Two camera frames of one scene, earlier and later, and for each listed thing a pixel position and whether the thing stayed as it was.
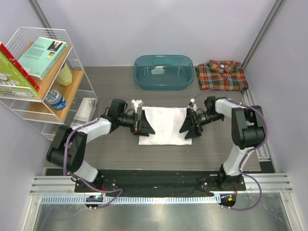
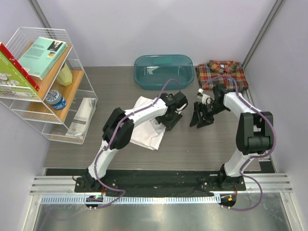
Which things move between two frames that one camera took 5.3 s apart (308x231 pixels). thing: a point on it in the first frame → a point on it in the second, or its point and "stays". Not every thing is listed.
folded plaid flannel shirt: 221,74 stays
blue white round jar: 54,98 stays
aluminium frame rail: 258,183 stays
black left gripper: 146,127 → 169,124
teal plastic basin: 163,72 stays
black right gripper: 195,129 → 197,118
